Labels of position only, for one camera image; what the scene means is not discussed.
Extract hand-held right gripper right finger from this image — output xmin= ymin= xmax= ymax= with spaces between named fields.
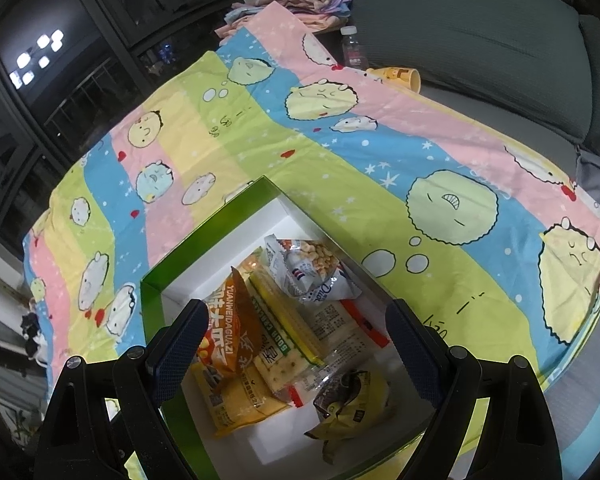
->
xmin=384 ymin=299 xmax=566 ymax=480

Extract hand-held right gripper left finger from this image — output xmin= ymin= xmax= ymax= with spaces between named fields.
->
xmin=30 ymin=298 xmax=210 ymax=480

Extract orange snack packet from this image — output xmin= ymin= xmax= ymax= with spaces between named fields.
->
xmin=195 ymin=266 xmax=271 ymax=386

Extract beige red-ended snack packet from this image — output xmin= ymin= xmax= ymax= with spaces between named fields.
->
xmin=300 ymin=299 xmax=391 ymax=391

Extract yellow snack packet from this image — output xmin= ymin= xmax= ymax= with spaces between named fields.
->
xmin=190 ymin=360 xmax=292 ymax=440

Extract gold brown snack packet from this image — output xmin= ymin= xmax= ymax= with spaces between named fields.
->
xmin=304 ymin=367 xmax=396 ymax=466

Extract green striped cracker packet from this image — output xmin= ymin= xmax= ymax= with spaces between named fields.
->
xmin=245 ymin=267 xmax=331 ymax=393

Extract silver peanut snack packet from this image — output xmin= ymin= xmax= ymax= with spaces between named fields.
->
xmin=264 ymin=235 xmax=363 ymax=306

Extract green white-lined box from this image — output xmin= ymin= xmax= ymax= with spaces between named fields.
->
xmin=140 ymin=175 xmax=461 ymax=480

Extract black and white object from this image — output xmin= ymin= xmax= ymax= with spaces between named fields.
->
xmin=20 ymin=312 xmax=48 ymax=361

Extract black box device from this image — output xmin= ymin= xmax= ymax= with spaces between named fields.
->
xmin=0 ymin=340 xmax=42 ymax=377

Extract printed pastel blanket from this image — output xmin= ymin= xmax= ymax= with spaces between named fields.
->
xmin=22 ymin=2 xmax=600 ymax=480

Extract dark glass window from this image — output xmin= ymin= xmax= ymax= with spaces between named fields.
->
xmin=0 ymin=0 xmax=261 ymax=241

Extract yellow cup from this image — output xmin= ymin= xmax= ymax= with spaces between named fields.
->
xmin=367 ymin=66 xmax=422 ymax=95

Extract clear plastic bottle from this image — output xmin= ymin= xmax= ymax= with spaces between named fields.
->
xmin=339 ymin=25 xmax=370 ymax=70

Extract pile of folded clothes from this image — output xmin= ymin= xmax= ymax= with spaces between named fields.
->
xmin=215 ymin=0 xmax=358 ymax=38

